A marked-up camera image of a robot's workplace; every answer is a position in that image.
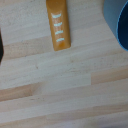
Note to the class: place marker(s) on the blue cup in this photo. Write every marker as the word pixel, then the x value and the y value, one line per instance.
pixel 117 16

